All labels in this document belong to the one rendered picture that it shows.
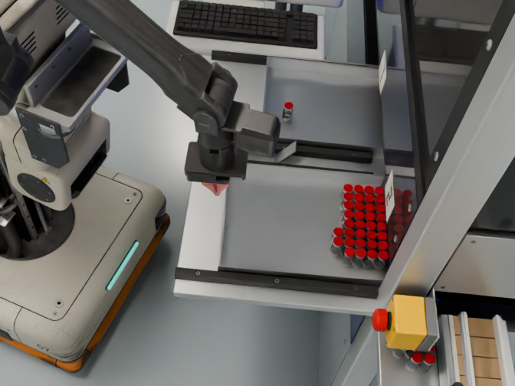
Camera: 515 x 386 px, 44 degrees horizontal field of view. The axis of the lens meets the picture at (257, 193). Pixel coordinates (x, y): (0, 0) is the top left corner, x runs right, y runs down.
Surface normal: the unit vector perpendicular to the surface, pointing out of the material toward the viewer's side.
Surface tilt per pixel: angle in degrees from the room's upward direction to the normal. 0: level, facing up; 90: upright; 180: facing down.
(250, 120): 10
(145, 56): 98
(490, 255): 90
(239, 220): 0
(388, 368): 0
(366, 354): 90
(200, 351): 0
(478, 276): 90
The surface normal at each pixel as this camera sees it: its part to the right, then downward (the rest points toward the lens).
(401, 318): 0.07, -0.58
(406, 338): -0.07, 0.81
